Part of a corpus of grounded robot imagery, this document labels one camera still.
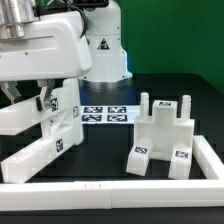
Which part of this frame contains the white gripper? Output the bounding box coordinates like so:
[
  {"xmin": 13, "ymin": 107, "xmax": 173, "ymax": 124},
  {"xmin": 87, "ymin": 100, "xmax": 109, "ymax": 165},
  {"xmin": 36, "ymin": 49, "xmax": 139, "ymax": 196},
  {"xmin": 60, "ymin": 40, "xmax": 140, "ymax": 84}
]
[{"xmin": 0, "ymin": 11, "xmax": 92, "ymax": 111}]

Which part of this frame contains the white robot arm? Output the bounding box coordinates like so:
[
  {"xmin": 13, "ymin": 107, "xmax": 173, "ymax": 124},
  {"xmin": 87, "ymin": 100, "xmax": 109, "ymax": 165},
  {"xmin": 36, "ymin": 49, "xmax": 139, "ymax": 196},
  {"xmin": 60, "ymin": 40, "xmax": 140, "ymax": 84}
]
[{"xmin": 0, "ymin": 0, "xmax": 130, "ymax": 108}]

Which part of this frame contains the flat white chair back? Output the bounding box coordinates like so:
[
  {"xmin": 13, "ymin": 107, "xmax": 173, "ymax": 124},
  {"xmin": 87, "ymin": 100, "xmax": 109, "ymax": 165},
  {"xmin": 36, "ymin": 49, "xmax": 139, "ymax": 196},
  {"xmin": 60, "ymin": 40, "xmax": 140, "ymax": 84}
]
[{"xmin": 81, "ymin": 105, "xmax": 140, "ymax": 124}]

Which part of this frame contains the white obstacle fence wall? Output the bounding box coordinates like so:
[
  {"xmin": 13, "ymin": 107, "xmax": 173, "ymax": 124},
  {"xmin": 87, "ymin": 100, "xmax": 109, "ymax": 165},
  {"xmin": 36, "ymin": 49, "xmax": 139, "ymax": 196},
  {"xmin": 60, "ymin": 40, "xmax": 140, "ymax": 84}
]
[{"xmin": 0, "ymin": 135, "xmax": 224, "ymax": 211}]

